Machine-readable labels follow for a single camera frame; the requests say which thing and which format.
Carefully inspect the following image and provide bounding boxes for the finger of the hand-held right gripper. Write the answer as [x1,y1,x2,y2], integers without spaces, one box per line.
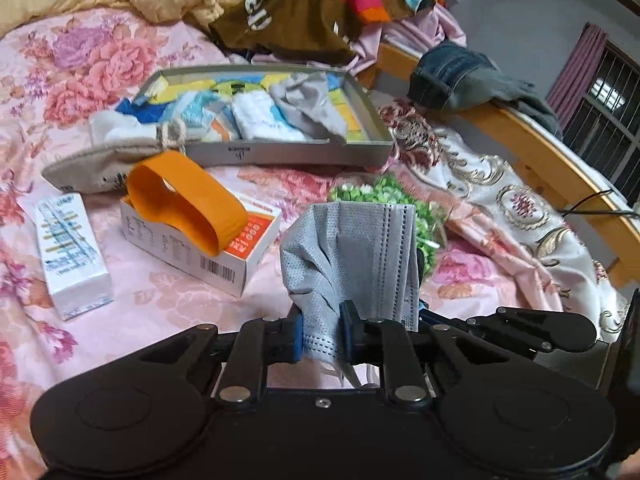
[465,308,599,359]

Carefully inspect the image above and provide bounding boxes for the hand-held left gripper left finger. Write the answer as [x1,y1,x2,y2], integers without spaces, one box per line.
[135,309,305,405]

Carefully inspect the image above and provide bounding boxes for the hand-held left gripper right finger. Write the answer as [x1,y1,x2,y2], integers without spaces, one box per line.
[339,301,497,408]

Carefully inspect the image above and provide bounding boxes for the grey face mask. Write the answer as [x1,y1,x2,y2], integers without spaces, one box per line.
[279,202,421,366]

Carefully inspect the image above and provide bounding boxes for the orange rubber band strap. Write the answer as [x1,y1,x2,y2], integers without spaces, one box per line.
[125,150,249,257]

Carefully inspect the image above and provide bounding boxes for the grey cardboard tray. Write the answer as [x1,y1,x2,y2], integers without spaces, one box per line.
[134,64,396,167]

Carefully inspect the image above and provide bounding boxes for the white towel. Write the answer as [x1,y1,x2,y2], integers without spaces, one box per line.
[231,91,287,141]

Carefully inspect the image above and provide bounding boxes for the striped pastel cloth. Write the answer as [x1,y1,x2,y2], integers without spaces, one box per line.
[177,91,236,143]

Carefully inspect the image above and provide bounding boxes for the beige drawstring pouch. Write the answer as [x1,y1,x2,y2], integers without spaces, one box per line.
[41,122,188,195]

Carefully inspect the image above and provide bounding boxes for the white cloth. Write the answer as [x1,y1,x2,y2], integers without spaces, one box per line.
[89,110,171,145]

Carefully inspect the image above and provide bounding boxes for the orange and white box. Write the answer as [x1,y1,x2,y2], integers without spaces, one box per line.
[119,190,283,299]

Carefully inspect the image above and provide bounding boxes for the bag of green beads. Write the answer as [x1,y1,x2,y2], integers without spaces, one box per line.
[327,174,450,263]

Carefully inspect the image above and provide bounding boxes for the pink floral bedsheet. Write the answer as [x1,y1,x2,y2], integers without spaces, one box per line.
[0,7,601,396]

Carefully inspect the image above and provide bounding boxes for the yellow cartoon towel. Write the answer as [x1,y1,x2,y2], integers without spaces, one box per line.
[117,72,368,143]

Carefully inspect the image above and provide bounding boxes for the white box blue print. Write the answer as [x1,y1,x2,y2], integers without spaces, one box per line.
[31,192,113,322]

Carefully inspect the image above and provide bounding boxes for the pink curtain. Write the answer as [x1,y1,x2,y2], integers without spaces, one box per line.
[545,22,608,111]

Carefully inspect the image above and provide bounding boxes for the blue jeans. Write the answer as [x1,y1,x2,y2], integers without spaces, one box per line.
[406,42,563,136]

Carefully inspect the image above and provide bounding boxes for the brown colourful shirt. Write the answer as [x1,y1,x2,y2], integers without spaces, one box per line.
[209,0,446,66]

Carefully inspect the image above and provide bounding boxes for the pink cloth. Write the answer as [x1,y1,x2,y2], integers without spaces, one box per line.
[350,2,468,76]

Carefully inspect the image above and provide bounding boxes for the black cable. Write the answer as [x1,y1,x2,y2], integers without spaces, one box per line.
[557,190,640,218]

